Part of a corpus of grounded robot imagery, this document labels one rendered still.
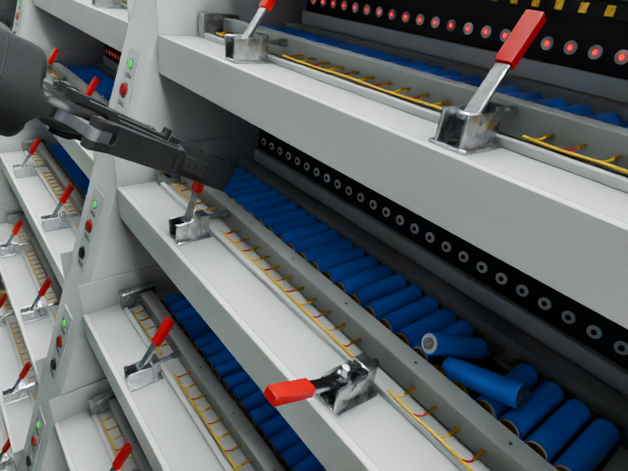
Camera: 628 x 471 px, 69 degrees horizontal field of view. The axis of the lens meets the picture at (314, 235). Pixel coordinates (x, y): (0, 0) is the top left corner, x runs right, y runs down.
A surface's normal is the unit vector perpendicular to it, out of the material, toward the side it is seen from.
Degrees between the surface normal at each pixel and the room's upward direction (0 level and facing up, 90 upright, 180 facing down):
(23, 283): 19
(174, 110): 90
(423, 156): 109
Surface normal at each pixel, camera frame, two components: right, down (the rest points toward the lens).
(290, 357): 0.11, -0.86
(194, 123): 0.62, 0.44
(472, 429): -0.79, 0.22
